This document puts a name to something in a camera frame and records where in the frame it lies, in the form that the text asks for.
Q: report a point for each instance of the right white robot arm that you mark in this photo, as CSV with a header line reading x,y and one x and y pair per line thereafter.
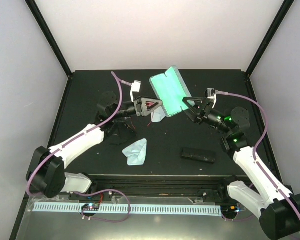
x,y
272,203

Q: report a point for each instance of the right black frame post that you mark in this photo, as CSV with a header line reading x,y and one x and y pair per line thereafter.
x,y
271,32

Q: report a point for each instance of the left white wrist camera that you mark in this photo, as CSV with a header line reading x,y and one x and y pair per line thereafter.
x,y
135,88

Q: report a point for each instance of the left black frame post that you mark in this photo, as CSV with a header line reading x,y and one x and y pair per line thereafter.
x,y
38,16

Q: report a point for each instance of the green lined glasses case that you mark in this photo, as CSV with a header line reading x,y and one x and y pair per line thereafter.
x,y
171,89

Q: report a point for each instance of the left circuit board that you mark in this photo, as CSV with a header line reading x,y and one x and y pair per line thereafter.
x,y
90,207

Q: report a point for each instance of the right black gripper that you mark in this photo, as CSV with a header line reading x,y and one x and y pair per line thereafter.
x,y
205,107

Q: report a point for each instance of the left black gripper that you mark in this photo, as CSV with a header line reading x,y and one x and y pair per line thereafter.
x,y
142,101

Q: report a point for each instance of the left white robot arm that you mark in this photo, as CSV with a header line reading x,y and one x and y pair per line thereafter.
x,y
47,173

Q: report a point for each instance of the right circuit board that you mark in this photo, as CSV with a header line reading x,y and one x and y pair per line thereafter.
x,y
230,209

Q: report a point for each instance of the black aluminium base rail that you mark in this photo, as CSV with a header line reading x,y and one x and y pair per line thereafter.
x,y
210,188

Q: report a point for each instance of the black round sunglasses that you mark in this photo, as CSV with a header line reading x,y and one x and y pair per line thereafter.
x,y
120,133

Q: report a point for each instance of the light blue cloth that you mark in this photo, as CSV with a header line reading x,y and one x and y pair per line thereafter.
x,y
157,116
136,153

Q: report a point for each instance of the circuit board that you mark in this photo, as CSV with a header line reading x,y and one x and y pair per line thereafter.
x,y
90,207
230,209

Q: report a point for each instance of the black glasses case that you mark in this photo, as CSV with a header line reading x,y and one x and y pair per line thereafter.
x,y
204,156

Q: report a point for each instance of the white slotted cable duct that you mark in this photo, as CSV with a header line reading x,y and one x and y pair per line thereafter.
x,y
134,209

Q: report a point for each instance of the black frame post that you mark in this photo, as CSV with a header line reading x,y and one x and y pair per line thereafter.
x,y
271,32
38,16

